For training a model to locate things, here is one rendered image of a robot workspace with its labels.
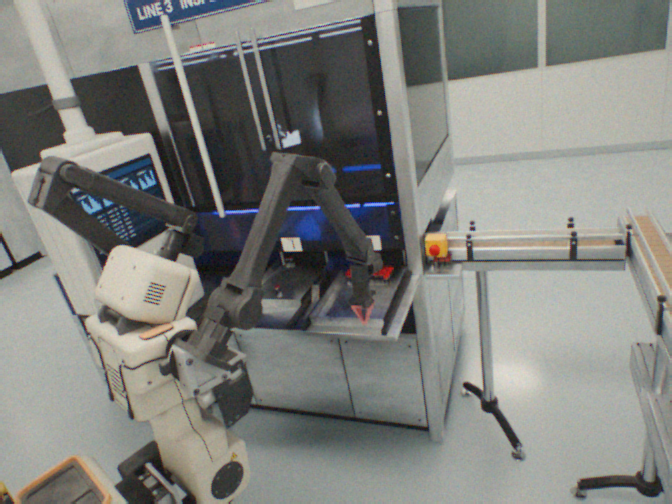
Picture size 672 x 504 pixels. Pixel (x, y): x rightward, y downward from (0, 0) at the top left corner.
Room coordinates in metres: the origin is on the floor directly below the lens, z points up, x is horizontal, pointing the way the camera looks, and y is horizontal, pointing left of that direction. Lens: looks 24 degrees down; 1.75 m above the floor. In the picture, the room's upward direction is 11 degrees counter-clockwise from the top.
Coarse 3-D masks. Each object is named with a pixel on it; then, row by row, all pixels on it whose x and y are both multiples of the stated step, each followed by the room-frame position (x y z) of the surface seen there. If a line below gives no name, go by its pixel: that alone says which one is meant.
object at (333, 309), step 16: (336, 288) 1.62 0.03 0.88; (384, 288) 1.54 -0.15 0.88; (320, 304) 1.48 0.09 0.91; (336, 304) 1.50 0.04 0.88; (384, 304) 1.43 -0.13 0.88; (320, 320) 1.38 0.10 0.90; (336, 320) 1.36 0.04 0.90; (352, 320) 1.33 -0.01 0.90; (368, 320) 1.31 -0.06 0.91; (384, 320) 1.30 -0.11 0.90
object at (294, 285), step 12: (276, 264) 1.91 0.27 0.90; (264, 276) 1.80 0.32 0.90; (276, 276) 1.83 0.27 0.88; (288, 276) 1.81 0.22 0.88; (300, 276) 1.78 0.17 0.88; (312, 276) 1.76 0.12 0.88; (264, 288) 1.74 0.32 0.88; (288, 288) 1.70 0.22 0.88; (300, 288) 1.68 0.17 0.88; (264, 300) 1.59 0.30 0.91; (276, 300) 1.56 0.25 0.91; (288, 300) 1.54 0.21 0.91; (300, 300) 1.53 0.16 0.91
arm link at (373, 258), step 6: (366, 252) 1.31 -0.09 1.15; (372, 252) 1.32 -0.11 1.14; (348, 258) 1.35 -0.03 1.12; (354, 258) 1.34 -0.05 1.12; (366, 258) 1.30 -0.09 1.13; (372, 258) 1.32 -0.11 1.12; (378, 258) 1.39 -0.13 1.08; (366, 264) 1.30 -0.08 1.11; (372, 264) 1.35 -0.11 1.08; (378, 264) 1.37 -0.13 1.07; (372, 270) 1.35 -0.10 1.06; (378, 270) 1.38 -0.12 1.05
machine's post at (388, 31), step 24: (384, 0) 1.60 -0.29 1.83; (384, 24) 1.60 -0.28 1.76; (384, 48) 1.61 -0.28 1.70; (384, 72) 1.61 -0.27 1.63; (408, 120) 1.63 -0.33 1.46; (408, 144) 1.59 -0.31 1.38; (408, 168) 1.60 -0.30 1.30; (408, 192) 1.60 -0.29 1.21; (408, 216) 1.60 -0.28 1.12; (408, 240) 1.61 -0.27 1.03; (408, 264) 1.61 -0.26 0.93; (432, 336) 1.62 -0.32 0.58; (432, 360) 1.59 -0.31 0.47; (432, 384) 1.60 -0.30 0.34; (432, 408) 1.60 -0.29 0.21; (432, 432) 1.61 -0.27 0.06
